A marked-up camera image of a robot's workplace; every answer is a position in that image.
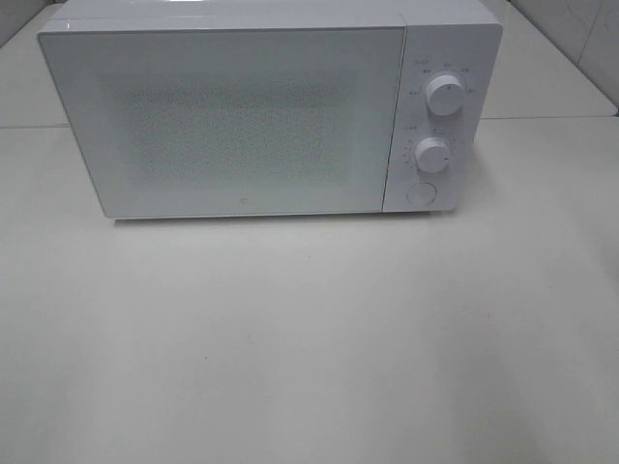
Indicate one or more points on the round white door button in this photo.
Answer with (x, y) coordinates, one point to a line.
(421, 195)

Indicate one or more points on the white timer knob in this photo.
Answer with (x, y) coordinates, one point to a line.
(432, 155)

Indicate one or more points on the white microwave door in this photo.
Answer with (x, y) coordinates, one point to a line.
(231, 123)

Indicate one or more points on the white microwave oven body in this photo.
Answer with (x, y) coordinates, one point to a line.
(459, 37)

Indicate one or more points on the upper white power knob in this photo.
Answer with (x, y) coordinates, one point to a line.
(444, 93)

